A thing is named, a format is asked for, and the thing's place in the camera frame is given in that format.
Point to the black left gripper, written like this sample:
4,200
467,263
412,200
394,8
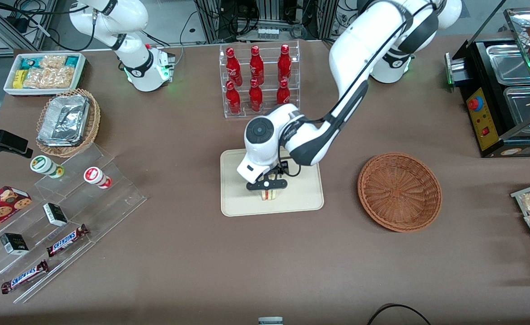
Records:
283,168

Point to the triangular sandwich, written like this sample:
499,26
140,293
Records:
269,194

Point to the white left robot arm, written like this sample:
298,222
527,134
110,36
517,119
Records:
360,49

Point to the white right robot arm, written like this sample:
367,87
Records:
132,54

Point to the beige plastic serving tray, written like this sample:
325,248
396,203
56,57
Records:
301,198

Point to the brown round wicker basket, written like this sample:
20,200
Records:
398,194

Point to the light oval wicker basket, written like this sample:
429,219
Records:
94,117

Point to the clear acrylic bottle rack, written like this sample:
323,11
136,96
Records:
267,113

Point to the red cola bottle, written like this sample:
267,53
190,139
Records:
256,65
283,95
233,67
233,99
255,97
284,63

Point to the small grey device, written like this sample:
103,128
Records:
270,321

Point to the clear acrylic stepped stand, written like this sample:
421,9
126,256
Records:
111,203

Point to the white power strip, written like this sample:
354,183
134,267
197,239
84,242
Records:
267,32

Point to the red lid snack cup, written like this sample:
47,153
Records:
95,176

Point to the snickers chocolate bar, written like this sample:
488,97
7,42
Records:
25,276
66,240

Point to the small black carton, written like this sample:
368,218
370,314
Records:
14,243
55,214

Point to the stacked aluminium foil trays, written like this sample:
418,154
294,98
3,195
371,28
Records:
64,119

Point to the green lid snack cup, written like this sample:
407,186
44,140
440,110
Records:
44,164

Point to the black food warmer cabinet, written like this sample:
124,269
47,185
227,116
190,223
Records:
484,117

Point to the teal snack packet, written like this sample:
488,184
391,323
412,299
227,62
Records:
72,61
27,62

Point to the large clear cracker bag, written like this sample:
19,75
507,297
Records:
50,77

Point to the small clear cracker bag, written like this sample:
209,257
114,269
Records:
53,61

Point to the red tartan cookie box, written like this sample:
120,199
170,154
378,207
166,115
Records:
1,207

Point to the stainless steel warmer pan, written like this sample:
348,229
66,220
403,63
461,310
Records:
524,106
509,63

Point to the yellow snack packet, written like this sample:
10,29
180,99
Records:
19,79

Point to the white rectangular snack bin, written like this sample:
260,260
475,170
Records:
10,88

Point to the black camera clamp mount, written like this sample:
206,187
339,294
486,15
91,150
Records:
7,141

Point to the aluminium frame structure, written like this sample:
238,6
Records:
3,27

